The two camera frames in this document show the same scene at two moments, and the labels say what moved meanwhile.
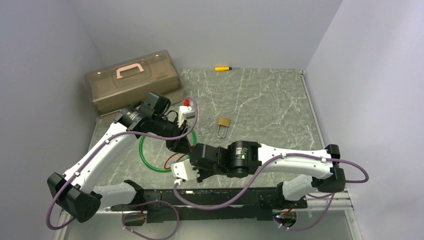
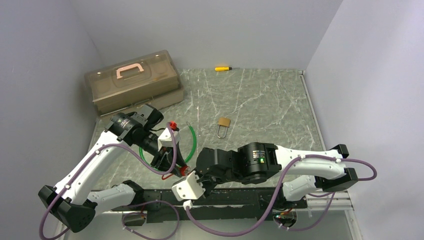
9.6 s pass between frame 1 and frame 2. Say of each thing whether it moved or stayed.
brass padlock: stayed
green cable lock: stayed
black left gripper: moved
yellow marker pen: stayed
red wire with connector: moved
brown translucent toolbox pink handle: stayed
